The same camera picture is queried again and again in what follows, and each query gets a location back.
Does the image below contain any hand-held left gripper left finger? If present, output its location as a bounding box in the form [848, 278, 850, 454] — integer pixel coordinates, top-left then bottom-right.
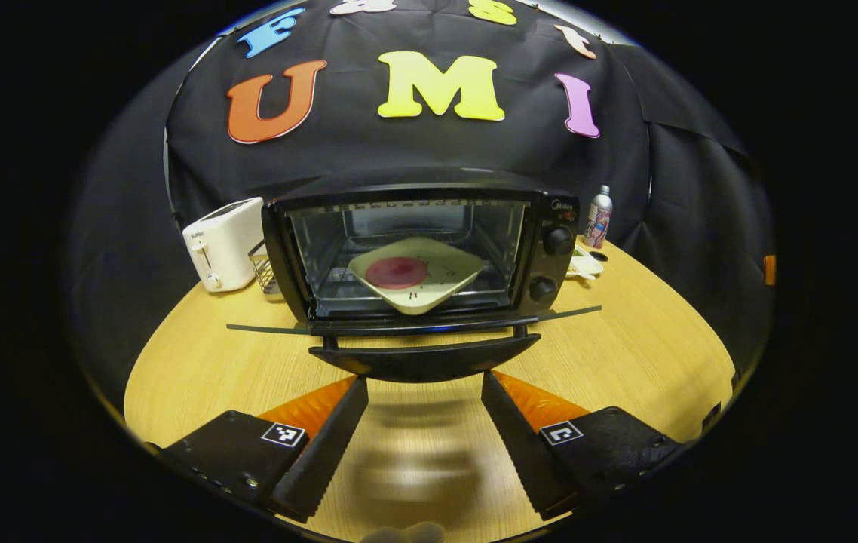
[160, 375, 369, 523]

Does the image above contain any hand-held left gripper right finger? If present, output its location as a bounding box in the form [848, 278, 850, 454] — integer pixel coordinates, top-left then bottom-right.
[480, 370, 686, 521]

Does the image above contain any black electric oven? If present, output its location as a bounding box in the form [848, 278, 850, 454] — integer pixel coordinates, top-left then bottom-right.
[227, 167, 603, 384]

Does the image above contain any white square plate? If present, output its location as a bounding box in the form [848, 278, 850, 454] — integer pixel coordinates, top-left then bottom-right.
[348, 237, 486, 316]

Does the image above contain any red round food slice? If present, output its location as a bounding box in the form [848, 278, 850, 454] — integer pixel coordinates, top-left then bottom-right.
[365, 256, 430, 291]

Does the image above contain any silver spray bottle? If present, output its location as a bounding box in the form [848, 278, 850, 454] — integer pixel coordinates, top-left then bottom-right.
[584, 185, 614, 250]

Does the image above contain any white divided dish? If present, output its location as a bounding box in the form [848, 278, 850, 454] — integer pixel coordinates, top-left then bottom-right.
[568, 245, 605, 282]

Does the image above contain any white toaster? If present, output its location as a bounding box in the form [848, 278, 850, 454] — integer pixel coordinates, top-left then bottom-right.
[182, 197, 265, 294]

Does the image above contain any black backdrop cloth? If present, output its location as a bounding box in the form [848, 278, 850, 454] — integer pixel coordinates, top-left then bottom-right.
[67, 0, 777, 355]

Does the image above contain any wire mesh basket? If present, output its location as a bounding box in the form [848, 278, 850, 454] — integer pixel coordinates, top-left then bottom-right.
[248, 240, 283, 297]

